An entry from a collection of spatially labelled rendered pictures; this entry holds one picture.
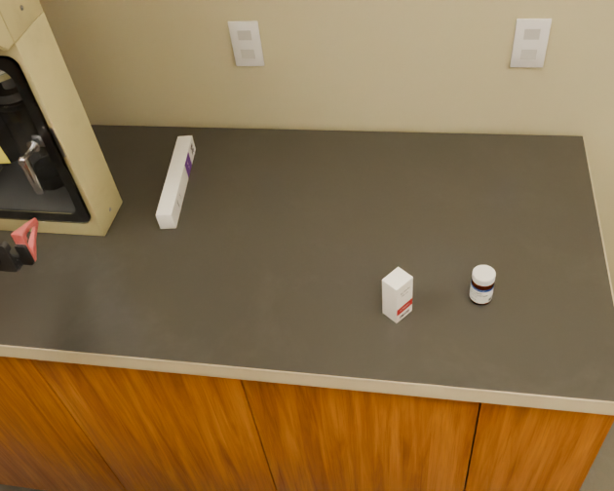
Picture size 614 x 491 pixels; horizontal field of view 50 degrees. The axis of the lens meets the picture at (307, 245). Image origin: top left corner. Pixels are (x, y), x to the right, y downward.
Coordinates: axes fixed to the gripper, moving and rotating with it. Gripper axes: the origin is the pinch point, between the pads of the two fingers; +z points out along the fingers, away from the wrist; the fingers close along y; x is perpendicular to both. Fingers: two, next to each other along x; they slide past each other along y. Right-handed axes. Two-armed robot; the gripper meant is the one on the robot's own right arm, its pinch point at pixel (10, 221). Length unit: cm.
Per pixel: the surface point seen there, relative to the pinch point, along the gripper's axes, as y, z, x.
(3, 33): -4.6, 13.6, -29.8
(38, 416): 13, -9, 56
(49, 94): -4.7, 18.6, -15.3
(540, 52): -96, 60, -2
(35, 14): -4.6, 23.8, -28.2
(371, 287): -65, 8, 20
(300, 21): -44, 60, -9
